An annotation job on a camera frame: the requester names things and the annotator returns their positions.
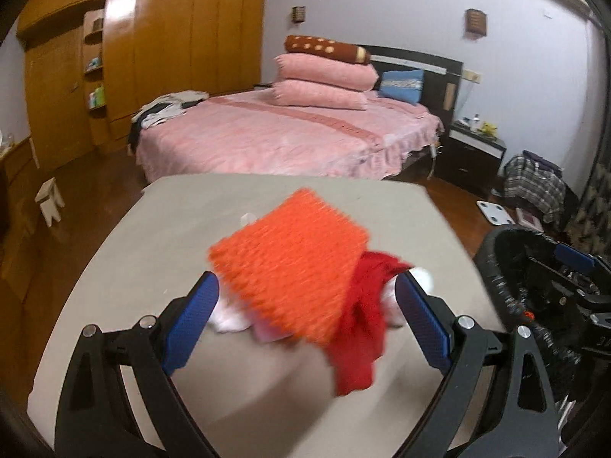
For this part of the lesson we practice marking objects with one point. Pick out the red cloth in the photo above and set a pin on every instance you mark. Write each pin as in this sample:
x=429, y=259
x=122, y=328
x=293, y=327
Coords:
x=363, y=324

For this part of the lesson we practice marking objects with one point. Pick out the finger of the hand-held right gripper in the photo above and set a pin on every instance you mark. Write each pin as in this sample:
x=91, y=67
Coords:
x=575, y=255

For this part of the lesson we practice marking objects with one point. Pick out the wall power outlet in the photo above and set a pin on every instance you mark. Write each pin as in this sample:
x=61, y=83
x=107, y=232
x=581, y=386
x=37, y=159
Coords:
x=472, y=76

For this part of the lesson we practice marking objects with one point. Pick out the pink book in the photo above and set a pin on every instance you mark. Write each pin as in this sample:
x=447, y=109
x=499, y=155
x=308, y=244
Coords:
x=529, y=219

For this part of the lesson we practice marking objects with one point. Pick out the pile of clothes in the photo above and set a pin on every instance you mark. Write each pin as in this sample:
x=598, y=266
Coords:
x=162, y=109

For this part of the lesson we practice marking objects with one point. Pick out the plaid bag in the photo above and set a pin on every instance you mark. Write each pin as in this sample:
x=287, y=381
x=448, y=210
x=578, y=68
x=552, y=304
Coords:
x=534, y=186

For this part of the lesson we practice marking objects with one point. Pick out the black-bagged trash bin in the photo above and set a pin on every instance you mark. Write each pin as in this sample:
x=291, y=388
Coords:
x=491, y=267

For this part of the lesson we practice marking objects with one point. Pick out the dark wooden headboard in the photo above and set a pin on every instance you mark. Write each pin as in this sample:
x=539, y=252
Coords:
x=437, y=90

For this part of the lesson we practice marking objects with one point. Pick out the white bathroom scale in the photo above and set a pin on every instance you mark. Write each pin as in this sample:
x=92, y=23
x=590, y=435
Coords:
x=496, y=212

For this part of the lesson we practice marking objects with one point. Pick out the bed with pink bedspread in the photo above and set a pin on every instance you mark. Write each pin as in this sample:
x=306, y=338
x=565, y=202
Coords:
x=267, y=138

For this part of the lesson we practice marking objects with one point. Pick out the dark nightstand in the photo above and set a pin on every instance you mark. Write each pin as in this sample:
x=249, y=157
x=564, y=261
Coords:
x=470, y=160

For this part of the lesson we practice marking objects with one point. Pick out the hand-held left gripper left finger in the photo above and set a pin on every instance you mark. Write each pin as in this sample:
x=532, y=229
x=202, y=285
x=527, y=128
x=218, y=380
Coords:
x=193, y=315

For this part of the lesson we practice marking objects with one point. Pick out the orange foam mesh sheet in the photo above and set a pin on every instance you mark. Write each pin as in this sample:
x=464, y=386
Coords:
x=291, y=262

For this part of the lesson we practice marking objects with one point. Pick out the white bottle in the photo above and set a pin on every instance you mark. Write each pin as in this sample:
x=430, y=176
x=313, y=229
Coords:
x=475, y=123

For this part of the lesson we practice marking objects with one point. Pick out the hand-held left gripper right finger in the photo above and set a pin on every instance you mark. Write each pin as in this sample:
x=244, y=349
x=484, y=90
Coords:
x=422, y=324

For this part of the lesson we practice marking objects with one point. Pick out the small white paper scrap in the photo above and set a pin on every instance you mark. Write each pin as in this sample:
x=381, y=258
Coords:
x=247, y=219

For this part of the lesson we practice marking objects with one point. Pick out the patterned curtain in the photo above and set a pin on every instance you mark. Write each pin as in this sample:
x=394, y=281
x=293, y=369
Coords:
x=594, y=210

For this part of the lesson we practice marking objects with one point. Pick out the pink paper scrap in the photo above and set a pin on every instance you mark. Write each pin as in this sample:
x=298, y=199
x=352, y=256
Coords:
x=267, y=333

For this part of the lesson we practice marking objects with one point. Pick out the blue cushion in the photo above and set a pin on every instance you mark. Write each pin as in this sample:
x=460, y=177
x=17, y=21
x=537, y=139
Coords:
x=401, y=86

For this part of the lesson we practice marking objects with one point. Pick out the wooden side cabinet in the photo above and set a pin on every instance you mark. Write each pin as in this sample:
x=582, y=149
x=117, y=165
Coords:
x=14, y=171

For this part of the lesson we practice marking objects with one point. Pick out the pink pillow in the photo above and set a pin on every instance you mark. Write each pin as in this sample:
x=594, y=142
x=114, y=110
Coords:
x=315, y=95
x=324, y=70

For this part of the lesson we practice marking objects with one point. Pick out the small wooden wall lamp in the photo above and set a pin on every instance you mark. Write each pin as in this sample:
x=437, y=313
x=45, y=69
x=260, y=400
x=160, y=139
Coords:
x=299, y=14

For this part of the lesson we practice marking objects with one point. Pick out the yellow plush toy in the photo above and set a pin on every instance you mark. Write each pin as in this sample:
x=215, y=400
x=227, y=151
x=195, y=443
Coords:
x=488, y=129

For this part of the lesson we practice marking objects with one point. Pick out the large wooden wall lamp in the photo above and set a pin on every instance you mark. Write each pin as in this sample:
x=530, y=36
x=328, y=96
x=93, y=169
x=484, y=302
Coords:
x=476, y=23

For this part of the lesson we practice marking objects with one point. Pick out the wooden wardrobe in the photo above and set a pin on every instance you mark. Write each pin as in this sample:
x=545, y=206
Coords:
x=167, y=33

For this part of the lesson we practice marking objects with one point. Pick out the brown polka-dot bolster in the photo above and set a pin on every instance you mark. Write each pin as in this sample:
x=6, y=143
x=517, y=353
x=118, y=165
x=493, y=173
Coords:
x=324, y=49

